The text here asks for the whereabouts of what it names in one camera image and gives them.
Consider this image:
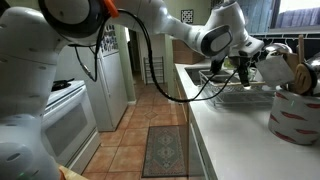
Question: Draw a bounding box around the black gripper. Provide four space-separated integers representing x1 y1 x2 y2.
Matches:
229 49 268 89

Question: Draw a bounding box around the green soap bottle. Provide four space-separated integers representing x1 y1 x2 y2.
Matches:
223 58 236 70

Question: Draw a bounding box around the steel ladle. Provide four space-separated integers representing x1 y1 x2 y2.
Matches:
263 42 294 61

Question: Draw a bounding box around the wooden spoon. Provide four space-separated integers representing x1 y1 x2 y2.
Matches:
283 51 300 73

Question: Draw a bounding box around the stainless steel sink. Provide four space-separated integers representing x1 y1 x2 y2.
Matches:
184 66 244 86

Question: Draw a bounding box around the slotted wooden spatula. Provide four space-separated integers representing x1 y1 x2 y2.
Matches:
289 63 314 96

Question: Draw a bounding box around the brown cardboard box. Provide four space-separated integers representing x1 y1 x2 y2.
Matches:
172 39 206 65

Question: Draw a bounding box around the white crock red chili print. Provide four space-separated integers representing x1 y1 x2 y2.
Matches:
268 87 320 146

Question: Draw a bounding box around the wide wooden base cabinet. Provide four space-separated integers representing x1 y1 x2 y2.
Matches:
175 71 190 126

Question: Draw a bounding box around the kitchen window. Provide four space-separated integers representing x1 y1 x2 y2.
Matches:
233 0 320 34

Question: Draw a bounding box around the metal shelf rack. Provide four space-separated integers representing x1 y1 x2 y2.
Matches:
143 55 165 85

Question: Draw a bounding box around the patterned floor rug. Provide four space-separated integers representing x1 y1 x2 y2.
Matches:
142 125 189 178

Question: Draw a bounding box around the white refrigerator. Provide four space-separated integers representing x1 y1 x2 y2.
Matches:
54 24 129 133

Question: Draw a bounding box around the black frying pan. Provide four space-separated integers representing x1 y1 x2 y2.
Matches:
51 78 76 92

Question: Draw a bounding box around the white electric stove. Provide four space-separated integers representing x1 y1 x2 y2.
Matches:
41 79 101 174

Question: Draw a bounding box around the wire dish rack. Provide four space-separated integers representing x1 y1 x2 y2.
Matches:
198 68 276 108

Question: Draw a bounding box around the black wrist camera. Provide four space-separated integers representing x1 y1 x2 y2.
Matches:
210 54 225 75

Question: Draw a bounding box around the thin wooden utensil handle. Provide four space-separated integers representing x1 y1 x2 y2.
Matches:
297 34 306 66

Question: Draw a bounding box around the black white patterned wall sign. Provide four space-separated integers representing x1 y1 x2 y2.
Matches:
180 9 195 24

